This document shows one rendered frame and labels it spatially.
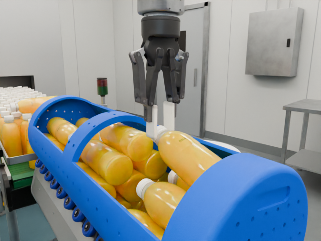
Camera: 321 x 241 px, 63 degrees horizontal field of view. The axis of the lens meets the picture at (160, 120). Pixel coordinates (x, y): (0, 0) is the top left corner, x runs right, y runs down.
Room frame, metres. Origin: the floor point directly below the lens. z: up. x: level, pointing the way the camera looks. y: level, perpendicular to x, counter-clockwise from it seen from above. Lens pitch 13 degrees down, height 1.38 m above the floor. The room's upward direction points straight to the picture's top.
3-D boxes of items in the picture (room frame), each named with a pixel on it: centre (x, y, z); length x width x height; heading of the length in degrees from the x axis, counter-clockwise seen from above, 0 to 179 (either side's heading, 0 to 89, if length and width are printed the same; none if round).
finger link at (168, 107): (0.55, -0.02, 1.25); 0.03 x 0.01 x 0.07; 37
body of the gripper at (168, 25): (0.53, 0.00, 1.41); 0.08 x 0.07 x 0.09; 127
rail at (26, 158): (1.12, 0.46, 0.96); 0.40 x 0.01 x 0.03; 127
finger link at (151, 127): (0.52, 0.02, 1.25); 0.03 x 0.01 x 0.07; 37
